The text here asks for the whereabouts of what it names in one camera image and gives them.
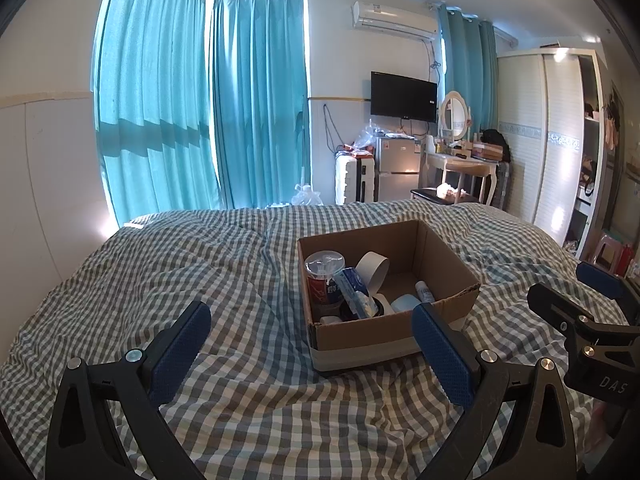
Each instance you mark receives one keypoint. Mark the cardboard box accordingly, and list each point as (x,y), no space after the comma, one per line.
(370,340)

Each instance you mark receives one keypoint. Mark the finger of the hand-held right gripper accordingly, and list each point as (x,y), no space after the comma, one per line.
(600,350)
(600,280)

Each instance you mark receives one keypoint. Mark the wide teal curtain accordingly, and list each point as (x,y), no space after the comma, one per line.
(150,100)

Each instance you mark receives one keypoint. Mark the black bag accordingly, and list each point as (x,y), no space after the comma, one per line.
(495,142)

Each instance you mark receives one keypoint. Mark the white wardrobe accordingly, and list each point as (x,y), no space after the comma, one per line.
(540,150)

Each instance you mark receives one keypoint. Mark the pink plastic stool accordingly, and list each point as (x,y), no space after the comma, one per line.
(610,255)

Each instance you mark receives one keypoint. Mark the white suitcase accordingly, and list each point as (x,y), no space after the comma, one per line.
(352,180)

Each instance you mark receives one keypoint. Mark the person's right forearm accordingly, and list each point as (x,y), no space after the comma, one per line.
(612,430)

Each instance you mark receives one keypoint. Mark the floral blue tissue pack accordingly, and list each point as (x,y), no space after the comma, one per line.
(356,292)

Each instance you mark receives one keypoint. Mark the red and blue can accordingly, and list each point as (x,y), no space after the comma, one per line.
(322,280)

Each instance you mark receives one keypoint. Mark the small white bottle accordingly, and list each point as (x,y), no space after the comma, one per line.
(425,291)

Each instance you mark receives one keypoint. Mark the white plastic bag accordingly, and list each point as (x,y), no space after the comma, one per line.
(306,194)

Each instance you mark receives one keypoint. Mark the white oval mirror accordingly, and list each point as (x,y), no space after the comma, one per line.
(455,115)

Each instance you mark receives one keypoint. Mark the light blue round lid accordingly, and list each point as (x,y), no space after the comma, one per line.
(405,304)

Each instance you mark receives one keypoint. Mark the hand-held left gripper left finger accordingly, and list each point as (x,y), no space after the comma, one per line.
(180,345)

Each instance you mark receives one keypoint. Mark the grey tape roll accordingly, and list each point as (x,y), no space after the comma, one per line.
(372,270)

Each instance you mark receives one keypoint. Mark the black wall television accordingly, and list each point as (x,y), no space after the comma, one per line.
(402,95)

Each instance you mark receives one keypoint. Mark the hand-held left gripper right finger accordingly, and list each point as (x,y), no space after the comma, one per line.
(442,352)

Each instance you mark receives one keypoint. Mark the black tape roll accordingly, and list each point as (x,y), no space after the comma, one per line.
(385,307)

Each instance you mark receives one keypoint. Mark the silver mini fridge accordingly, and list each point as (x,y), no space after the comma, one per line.
(397,170)

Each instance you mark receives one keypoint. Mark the white dressing table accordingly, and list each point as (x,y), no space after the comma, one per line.
(460,162)

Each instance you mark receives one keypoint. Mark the white air conditioner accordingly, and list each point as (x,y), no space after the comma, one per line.
(392,17)

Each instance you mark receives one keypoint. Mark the clear plastic bag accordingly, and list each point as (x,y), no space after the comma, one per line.
(370,135)

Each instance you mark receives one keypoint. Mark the white ceramic animal figurine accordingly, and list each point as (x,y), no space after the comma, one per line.
(329,319)

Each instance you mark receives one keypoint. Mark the narrow teal curtain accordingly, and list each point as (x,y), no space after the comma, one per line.
(467,60)

